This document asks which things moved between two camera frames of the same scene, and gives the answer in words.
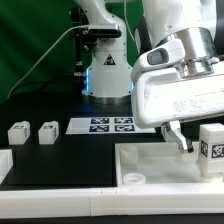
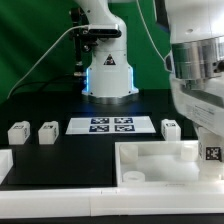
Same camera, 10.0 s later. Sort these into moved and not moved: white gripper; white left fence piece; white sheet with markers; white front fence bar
Moved: white gripper
Not moved: white front fence bar; white sheet with markers; white left fence piece
